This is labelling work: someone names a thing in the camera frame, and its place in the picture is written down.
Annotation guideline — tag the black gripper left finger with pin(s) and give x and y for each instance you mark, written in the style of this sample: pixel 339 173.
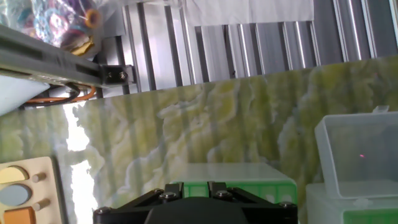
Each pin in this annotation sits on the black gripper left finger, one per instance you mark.
pixel 177 189

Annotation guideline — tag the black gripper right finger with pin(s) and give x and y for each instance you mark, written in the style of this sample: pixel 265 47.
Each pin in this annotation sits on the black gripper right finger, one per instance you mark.
pixel 217 189

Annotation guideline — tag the green rack pipette tip box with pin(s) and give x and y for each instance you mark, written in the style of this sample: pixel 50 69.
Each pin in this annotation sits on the green rack pipette tip box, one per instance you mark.
pixel 357 149
pixel 280 193

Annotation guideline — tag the green marble pattern mat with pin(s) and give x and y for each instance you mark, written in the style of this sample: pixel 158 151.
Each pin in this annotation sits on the green marble pattern mat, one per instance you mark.
pixel 217 124

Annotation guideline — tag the wooden shape puzzle board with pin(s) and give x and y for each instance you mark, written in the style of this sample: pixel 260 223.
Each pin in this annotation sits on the wooden shape puzzle board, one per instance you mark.
pixel 51 189

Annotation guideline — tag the orange tube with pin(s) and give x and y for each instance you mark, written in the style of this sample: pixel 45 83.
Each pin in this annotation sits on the orange tube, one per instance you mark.
pixel 56 100

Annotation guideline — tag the orange square puzzle piece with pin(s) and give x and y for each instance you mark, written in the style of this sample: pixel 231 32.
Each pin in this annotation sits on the orange square puzzle piece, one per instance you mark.
pixel 18 216

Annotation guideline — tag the grey oval puzzle piece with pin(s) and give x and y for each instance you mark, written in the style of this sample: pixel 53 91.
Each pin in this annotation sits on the grey oval puzzle piece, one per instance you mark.
pixel 14 195

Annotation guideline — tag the yellow semicircle puzzle piece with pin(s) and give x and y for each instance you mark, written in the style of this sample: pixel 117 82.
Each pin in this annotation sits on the yellow semicircle puzzle piece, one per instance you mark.
pixel 12 176

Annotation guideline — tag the clear bag colourful toys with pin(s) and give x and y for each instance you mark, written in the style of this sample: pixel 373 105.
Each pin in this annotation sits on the clear bag colourful toys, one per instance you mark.
pixel 56 21

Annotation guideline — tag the black corner bracket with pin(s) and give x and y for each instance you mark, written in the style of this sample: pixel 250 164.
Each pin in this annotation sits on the black corner bracket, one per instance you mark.
pixel 116 74

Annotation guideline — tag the grey aluminium frame rail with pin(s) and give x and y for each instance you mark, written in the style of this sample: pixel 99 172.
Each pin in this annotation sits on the grey aluminium frame rail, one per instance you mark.
pixel 46 59

